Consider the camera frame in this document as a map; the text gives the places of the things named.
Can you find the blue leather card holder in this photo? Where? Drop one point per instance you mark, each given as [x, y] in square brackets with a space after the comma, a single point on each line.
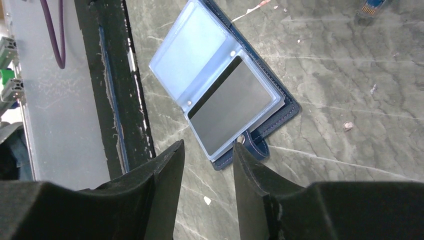
[201, 44]

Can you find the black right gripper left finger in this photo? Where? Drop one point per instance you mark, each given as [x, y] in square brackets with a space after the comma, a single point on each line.
[139, 205]

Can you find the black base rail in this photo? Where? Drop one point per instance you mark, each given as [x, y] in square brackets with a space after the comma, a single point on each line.
[116, 83]

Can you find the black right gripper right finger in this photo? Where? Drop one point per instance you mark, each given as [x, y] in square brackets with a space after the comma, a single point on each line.
[271, 207]

